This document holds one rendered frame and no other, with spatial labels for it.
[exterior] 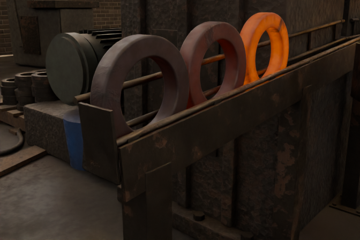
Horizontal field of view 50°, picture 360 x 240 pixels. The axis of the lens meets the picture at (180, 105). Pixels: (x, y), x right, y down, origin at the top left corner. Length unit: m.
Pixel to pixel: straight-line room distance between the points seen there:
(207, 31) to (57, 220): 1.13
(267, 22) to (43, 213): 1.21
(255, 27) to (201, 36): 0.18
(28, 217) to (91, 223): 0.26
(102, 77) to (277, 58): 0.52
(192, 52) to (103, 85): 0.20
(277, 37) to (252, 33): 0.13
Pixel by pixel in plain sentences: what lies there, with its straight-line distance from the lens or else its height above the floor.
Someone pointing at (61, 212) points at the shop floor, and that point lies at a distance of 1.69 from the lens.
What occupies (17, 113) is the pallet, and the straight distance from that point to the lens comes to 2.70.
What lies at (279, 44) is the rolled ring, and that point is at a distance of 0.94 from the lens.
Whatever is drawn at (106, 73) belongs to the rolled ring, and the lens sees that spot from 0.55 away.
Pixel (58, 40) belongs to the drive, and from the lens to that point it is 2.08.
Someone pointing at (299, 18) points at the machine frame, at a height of 0.78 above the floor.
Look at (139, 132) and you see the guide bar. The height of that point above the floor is 0.63.
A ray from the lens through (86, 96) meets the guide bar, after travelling 0.60.
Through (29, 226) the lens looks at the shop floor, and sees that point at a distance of 1.64.
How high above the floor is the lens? 0.81
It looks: 14 degrees down
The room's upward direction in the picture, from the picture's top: straight up
